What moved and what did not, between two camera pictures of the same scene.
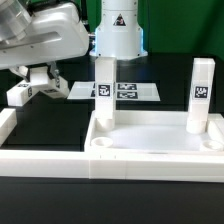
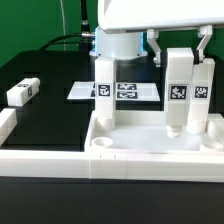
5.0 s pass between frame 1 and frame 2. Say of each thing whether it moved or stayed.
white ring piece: stayed
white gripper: moved
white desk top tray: stayed
